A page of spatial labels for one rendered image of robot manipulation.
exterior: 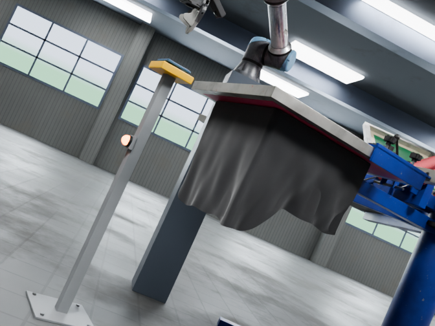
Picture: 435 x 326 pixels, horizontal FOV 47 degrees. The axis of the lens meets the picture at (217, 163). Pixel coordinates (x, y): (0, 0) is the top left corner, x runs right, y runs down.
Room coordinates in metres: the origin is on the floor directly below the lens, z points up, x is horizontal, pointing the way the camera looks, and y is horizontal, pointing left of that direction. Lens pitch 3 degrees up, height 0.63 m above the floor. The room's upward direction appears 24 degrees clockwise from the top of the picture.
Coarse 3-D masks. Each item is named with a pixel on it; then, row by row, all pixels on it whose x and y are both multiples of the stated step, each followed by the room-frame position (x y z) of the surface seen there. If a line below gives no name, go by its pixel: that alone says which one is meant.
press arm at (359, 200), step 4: (356, 196) 2.71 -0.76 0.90; (360, 196) 2.70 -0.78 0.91; (356, 200) 2.71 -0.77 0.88; (360, 200) 2.70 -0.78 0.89; (364, 200) 2.69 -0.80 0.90; (360, 204) 2.73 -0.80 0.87; (364, 204) 2.68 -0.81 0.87; (368, 204) 2.67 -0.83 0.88; (372, 204) 2.66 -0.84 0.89; (376, 204) 2.65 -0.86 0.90; (372, 208) 2.66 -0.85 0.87; (376, 208) 2.65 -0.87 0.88; (380, 208) 2.64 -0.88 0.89; (380, 212) 2.65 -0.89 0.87; (384, 212) 2.63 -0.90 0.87; (388, 212) 2.62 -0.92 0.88; (388, 216) 2.66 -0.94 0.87; (392, 216) 2.60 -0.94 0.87; (396, 216) 2.60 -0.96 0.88; (400, 220) 2.59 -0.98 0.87; (404, 220) 2.57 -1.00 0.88; (412, 224) 2.55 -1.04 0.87; (420, 228) 2.55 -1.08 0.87
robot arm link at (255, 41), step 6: (252, 42) 2.55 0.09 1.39; (258, 42) 2.54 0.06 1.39; (264, 42) 2.54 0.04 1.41; (270, 42) 2.55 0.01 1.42; (252, 48) 2.54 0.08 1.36; (258, 48) 2.53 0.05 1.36; (264, 48) 2.51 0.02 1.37; (246, 54) 2.56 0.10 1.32; (252, 54) 2.54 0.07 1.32; (258, 54) 2.53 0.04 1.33; (264, 54) 2.51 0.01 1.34; (258, 60) 2.54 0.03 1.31
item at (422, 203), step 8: (376, 184) 2.66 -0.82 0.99; (392, 192) 2.63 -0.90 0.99; (400, 192) 2.36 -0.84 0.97; (408, 192) 2.32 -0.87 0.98; (416, 192) 2.27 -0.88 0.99; (424, 192) 2.26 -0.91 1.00; (400, 200) 2.35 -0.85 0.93; (408, 200) 2.31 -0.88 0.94; (416, 200) 2.27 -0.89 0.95; (424, 200) 2.26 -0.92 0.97; (432, 200) 2.37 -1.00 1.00; (416, 208) 2.60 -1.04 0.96; (424, 208) 2.28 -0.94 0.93; (432, 208) 2.38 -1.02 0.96
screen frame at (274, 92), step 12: (204, 84) 1.95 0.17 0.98; (216, 84) 1.86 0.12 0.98; (228, 84) 1.79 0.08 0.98; (240, 84) 1.72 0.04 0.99; (240, 96) 1.74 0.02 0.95; (252, 96) 1.65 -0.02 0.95; (264, 96) 1.57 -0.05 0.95; (276, 96) 1.54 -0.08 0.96; (288, 96) 1.56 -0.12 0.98; (288, 108) 1.58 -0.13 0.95; (300, 108) 1.59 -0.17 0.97; (312, 120) 1.62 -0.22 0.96; (324, 120) 1.64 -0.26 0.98; (324, 132) 1.69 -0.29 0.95; (336, 132) 1.68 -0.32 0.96; (348, 132) 1.70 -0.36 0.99; (348, 144) 1.72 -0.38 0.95; (360, 144) 1.74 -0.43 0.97; (396, 180) 2.00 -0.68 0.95
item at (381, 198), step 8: (368, 184) 2.16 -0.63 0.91; (360, 192) 2.14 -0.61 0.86; (368, 192) 2.16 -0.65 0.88; (376, 192) 2.19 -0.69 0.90; (384, 192) 2.21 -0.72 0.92; (368, 200) 2.24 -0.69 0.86; (376, 200) 2.20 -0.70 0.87; (384, 200) 2.22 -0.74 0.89; (392, 200) 2.24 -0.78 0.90; (384, 208) 2.30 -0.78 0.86; (392, 208) 2.25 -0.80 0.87; (400, 208) 2.28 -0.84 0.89; (408, 208) 2.30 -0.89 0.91; (400, 216) 2.32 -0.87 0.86; (408, 216) 2.31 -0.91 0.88; (416, 216) 2.34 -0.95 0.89; (424, 216) 2.36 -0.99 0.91; (416, 224) 2.36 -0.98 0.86; (424, 224) 2.37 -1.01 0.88; (432, 232) 2.41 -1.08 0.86
